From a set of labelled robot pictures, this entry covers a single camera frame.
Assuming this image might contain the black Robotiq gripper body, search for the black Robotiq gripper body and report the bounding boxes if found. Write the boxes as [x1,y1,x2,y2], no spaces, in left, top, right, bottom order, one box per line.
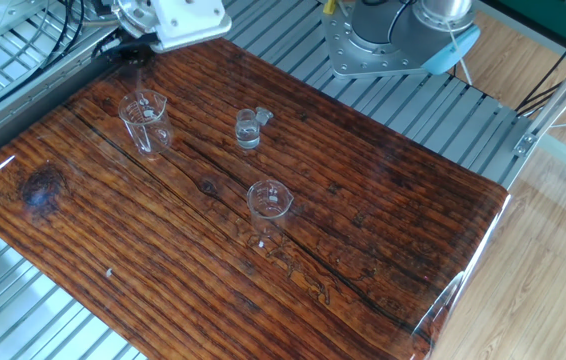
[118,32,158,57]

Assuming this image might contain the small glass reagent bottle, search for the small glass reagent bottle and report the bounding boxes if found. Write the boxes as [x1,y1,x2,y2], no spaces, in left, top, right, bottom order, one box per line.
[234,108,262,151]

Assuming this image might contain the silver wrist coupling flange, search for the silver wrist coupling flange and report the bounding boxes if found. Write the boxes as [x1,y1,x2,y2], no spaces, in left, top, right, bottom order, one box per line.
[114,0,160,40]

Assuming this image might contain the tall clear glass beaker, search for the tall clear glass beaker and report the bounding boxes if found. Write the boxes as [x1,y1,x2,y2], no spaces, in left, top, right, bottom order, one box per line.
[117,88,174,161]

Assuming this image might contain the small clear glass beaker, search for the small clear glass beaker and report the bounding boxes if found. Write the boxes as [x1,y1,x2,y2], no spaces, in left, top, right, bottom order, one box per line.
[246,178,295,239]

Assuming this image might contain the glossy wood-pattern mat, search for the glossy wood-pattern mat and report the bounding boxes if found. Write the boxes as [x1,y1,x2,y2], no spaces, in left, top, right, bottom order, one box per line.
[0,37,510,360]

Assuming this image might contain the white zip tie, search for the white zip tie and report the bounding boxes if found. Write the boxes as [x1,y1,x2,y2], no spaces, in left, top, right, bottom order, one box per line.
[444,22,474,87]

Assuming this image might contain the black cable bundle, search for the black cable bundle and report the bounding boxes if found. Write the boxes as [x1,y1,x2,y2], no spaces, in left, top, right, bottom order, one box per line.
[0,0,87,129]

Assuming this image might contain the grey metal table rail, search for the grey metal table rail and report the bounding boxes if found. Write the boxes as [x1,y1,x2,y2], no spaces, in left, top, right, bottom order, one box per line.
[0,24,124,176]

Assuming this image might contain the black floor cables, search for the black floor cables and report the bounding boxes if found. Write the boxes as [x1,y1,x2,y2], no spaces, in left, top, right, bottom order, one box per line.
[515,9,566,119]

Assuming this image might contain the aluminium frame post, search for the aluminium frame post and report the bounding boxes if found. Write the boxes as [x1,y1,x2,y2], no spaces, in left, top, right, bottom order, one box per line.
[512,29,566,157]

